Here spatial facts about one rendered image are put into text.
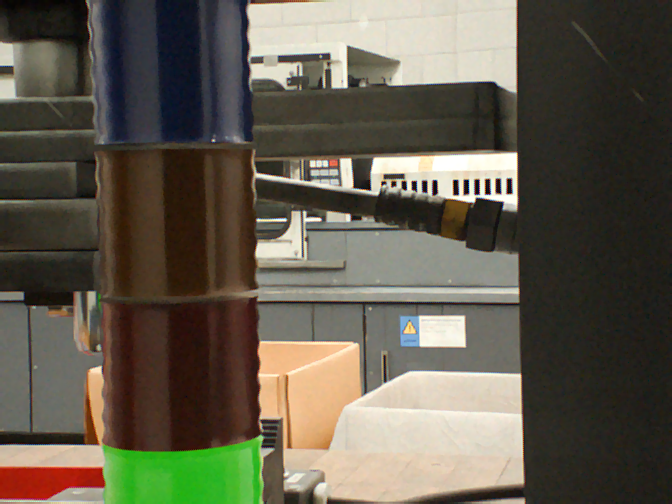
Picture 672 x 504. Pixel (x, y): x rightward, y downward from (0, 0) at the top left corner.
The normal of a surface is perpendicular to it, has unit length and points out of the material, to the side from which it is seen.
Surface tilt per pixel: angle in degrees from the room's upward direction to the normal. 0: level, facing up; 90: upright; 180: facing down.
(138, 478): 76
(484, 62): 90
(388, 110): 90
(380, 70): 90
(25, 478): 90
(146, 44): 104
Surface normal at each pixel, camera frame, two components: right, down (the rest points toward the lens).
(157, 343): -0.18, -0.19
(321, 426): 0.94, -0.04
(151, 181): -0.17, 0.30
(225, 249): 0.66, 0.26
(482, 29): -0.30, 0.06
